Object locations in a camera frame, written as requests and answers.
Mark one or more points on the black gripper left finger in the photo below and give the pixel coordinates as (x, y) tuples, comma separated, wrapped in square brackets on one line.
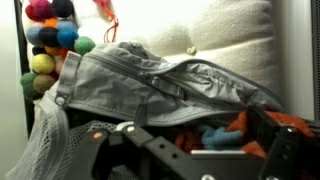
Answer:
[(158, 158)]

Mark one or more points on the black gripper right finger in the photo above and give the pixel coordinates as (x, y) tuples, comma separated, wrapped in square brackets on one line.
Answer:
[(281, 144)]

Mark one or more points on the clear plastic bag with clothes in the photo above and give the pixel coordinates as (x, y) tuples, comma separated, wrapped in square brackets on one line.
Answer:
[(74, 137)]

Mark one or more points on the orange garment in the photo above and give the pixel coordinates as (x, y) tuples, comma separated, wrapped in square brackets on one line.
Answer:
[(246, 133)]

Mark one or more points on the blue garment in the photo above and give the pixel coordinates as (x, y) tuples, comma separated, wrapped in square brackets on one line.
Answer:
[(219, 139)]

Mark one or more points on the white quilted cushion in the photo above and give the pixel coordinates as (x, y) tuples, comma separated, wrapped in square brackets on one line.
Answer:
[(235, 34)]

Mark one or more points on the colourful felt ball coaster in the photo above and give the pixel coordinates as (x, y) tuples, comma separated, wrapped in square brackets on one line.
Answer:
[(52, 36)]

